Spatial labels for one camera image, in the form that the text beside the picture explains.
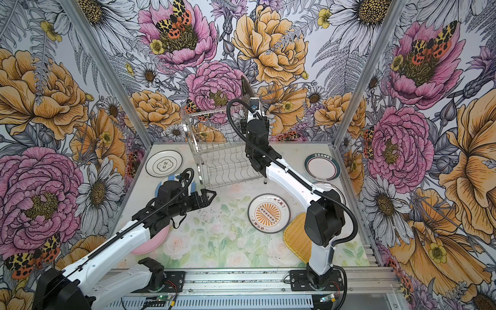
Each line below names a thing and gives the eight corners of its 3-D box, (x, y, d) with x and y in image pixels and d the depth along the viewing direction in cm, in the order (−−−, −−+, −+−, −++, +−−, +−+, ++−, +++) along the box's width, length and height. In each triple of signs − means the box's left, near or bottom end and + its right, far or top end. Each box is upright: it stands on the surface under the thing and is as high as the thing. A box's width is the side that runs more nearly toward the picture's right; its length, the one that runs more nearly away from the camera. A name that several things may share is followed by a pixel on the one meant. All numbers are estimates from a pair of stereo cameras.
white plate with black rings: (142, 177, 108) (141, 174, 107) (153, 152, 120) (152, 150, 118) (177, 177, 109) (176, 174, 107) (184, 152, 120) (183, 150, 119)
